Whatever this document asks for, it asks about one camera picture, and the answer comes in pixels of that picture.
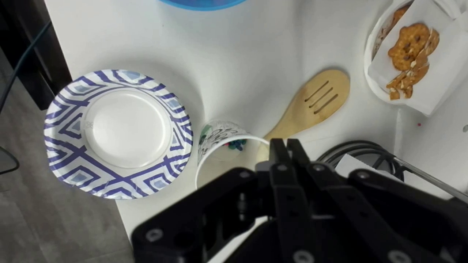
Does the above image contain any black cable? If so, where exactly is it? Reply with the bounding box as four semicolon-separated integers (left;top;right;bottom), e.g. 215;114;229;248
0;146;20;175
0;20;52;114

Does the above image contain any white paper card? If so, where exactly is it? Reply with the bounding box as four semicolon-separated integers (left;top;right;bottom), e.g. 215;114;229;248
335;153;403;182

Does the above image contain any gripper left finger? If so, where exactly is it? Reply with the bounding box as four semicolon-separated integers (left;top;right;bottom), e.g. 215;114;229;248
132;139;317;263

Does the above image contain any blue bowl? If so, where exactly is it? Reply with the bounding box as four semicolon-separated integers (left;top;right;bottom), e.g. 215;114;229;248
158;0;249;11

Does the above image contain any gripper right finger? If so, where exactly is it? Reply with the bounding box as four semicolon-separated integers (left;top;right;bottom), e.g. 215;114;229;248
287;139;468;263

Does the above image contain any white bowl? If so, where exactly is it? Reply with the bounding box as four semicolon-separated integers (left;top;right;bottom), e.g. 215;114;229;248
364;0;421;106

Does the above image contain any black whisk with metal handle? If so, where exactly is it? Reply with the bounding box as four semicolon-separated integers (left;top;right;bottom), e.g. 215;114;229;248
316;141;468;203

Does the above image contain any printed paper coffee cup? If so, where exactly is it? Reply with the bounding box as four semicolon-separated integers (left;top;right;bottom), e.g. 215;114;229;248
195;120;272;190

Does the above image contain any dark cabinet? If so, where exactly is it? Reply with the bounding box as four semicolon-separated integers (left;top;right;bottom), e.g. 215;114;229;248
0;0;73;111

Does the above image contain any heap of broken cracker pieces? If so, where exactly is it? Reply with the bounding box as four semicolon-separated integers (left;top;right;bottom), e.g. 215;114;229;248
386;28;441;101

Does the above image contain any blue patterned paper plate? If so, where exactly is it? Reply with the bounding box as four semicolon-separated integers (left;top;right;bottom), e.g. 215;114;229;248
43;69;194;200

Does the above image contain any round pretzel cracker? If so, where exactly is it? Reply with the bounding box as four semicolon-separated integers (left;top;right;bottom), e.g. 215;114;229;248
388;23;430;72

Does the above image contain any heap of coloured beads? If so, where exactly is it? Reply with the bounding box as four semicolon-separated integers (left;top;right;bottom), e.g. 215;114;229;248
225;139;248;151

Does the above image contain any slotted wooden spatula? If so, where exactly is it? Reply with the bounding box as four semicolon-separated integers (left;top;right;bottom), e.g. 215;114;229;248
256;69;351;163

